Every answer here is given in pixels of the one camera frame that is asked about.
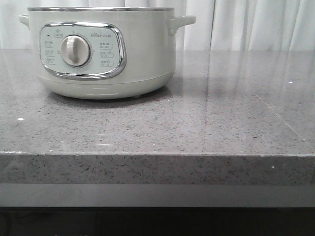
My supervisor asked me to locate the pale green electric cooking pot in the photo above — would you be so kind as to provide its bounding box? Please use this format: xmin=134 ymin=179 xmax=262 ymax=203
xmin=19 ymin=7 xmax=196 ymax=99

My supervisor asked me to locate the white curtain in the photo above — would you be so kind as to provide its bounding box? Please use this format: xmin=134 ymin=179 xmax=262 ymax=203
xmin=0 ymin=0 xmax=315 ymax=51

